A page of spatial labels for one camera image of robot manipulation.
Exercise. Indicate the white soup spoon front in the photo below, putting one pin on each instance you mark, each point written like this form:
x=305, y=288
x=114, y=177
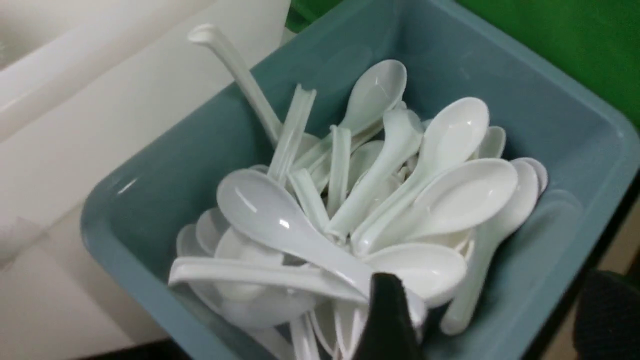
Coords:
x=264, y=211

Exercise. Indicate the white ladle handle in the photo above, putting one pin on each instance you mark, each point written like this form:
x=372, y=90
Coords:
x=210, y=36

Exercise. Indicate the large white plastic tub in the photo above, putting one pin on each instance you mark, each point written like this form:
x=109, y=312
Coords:
x=76, y=108

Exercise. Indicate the white soup spoon left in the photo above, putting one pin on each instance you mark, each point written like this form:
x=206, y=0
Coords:
x=377, y=90

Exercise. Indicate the teal plastic bin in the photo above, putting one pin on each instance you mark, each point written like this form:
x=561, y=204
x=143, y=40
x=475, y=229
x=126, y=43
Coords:
x=131, y=219

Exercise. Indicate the white soup spoon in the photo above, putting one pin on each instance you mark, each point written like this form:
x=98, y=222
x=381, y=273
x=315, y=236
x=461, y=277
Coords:
x=377, y=90
x=264, y=211
x=451, y=138

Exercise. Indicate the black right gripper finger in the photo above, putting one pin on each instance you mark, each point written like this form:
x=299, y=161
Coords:
x=388, y=333

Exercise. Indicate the white soup spoon upright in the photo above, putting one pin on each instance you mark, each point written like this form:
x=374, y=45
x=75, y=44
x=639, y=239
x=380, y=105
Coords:
x=451, y=138

